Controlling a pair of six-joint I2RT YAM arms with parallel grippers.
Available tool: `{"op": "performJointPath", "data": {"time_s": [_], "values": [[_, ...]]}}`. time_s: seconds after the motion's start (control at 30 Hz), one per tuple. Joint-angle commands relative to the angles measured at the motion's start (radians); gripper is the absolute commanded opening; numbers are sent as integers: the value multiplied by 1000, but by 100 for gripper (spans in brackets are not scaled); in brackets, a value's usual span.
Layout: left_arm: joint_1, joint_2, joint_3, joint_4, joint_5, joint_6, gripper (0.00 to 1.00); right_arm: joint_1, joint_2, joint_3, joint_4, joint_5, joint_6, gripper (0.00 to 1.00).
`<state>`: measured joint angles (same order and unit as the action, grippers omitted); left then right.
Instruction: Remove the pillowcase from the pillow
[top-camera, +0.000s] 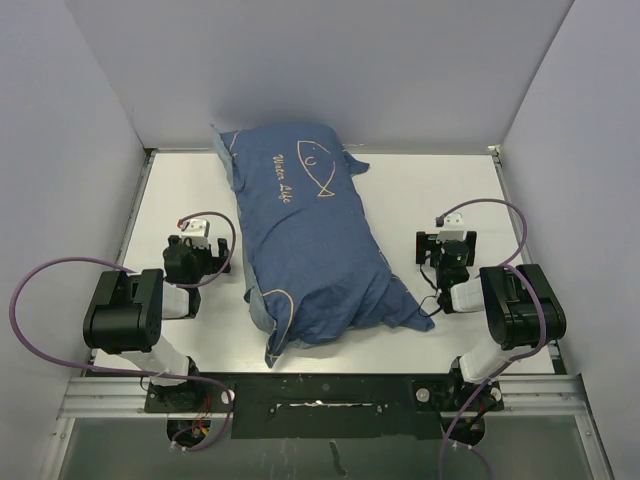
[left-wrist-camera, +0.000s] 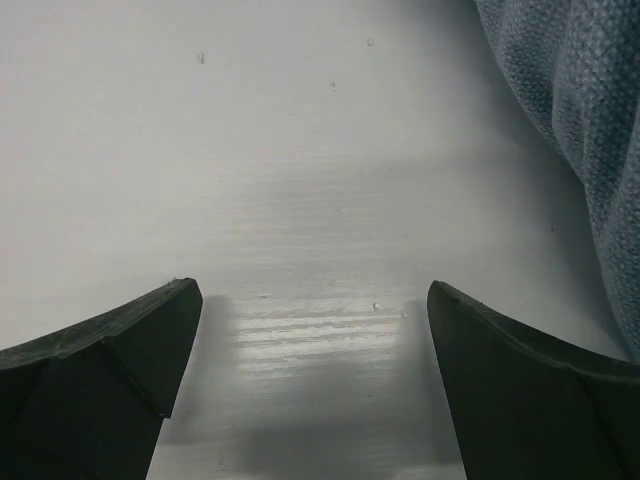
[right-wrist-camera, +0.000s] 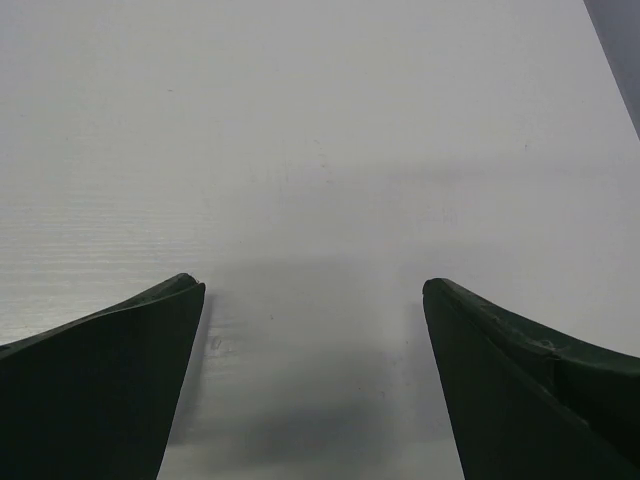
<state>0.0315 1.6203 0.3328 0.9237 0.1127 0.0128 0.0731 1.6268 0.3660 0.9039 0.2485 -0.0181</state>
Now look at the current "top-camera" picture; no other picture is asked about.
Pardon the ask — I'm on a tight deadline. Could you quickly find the aluminium frame rail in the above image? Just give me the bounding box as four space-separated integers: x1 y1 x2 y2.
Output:
58 374 587 419

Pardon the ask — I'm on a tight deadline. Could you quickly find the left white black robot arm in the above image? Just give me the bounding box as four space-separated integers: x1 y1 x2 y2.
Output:
83 234 231 411

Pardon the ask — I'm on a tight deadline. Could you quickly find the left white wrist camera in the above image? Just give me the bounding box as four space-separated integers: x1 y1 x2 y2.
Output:
179 218 210 250

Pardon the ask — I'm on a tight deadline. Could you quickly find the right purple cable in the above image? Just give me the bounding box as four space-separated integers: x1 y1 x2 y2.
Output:
433 198 547 480

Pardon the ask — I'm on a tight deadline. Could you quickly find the purple cable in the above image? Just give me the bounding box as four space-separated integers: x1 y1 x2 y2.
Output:
433 198 547 480
9 211 237 454

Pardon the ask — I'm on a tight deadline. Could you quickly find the blue pillowcase with fish print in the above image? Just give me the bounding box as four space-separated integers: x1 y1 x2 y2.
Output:
212 122 434 367

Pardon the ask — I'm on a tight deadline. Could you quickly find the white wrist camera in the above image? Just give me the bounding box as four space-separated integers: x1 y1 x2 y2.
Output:
436 213 465 243
179 218 210 250

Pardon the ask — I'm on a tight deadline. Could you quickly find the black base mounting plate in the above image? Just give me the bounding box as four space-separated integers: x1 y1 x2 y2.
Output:
144 369 504 445

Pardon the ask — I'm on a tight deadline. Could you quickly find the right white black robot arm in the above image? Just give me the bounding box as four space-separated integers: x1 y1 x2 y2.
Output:
415 231 567 409

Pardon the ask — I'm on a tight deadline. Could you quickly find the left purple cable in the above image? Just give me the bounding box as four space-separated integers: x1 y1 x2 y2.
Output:
9 211 237 454

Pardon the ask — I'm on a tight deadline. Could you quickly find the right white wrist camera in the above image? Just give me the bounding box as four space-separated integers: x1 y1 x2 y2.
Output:
436 213 465 243

